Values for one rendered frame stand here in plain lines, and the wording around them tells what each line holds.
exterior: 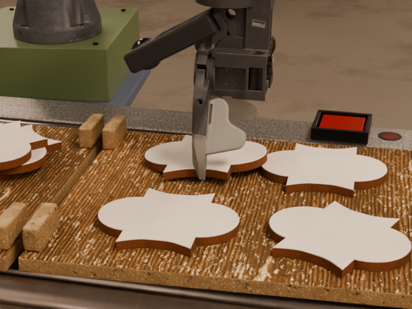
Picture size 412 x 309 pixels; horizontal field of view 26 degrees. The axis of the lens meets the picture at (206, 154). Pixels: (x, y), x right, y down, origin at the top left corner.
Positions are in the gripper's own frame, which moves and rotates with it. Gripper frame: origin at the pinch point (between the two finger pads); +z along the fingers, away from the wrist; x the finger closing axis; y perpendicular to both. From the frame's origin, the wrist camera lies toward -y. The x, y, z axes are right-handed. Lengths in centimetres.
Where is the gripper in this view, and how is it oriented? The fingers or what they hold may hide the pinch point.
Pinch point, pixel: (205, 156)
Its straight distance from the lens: 106.3
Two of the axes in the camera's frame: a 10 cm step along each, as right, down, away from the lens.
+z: -0.2, 9.3, 3.7
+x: 1.8, -3.6, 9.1
